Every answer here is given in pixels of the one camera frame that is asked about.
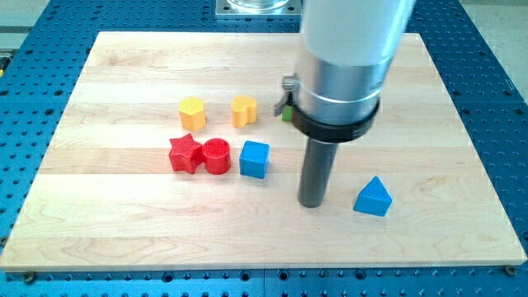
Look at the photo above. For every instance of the light wooden board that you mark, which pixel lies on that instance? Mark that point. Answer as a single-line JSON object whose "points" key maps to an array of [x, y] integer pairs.
{"points": [[106, 197]]}

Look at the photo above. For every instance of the blue triangle block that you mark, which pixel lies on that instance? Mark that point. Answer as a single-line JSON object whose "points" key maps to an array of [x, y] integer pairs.
{"points": [[373, 199]]}

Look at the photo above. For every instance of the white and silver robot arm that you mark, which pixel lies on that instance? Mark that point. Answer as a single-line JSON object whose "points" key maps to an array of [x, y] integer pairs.
{"points": [[345, 51]]}

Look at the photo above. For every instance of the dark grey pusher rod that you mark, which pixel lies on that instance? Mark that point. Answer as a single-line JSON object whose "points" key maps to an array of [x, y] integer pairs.
{"points": [[318, 160]]}

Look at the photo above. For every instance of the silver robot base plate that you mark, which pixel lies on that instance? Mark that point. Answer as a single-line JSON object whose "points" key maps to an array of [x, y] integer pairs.
{"points": [[231, 9]]}

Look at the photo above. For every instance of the red cylinder block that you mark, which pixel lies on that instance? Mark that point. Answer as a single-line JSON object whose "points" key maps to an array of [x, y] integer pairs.
{"points": [[216, 153]]}

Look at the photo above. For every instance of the yellow heart block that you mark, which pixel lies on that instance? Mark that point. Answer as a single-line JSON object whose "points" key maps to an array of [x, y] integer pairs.
{"points": [[244, 110]]}

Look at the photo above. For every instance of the red star block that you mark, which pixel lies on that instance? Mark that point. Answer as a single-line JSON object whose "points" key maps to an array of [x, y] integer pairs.
{"points": [[185, 154]]}

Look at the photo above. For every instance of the green block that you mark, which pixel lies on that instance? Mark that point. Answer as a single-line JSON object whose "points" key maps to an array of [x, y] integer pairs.
{"points": [[287, 114]]}

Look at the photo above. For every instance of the yellow hexagon block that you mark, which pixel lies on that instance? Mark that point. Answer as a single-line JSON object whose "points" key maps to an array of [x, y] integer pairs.
{"points": [[192, 113]]}

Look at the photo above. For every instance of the blue cube block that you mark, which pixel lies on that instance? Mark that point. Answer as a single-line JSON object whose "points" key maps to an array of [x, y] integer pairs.
{"points": [[254, 159]]}

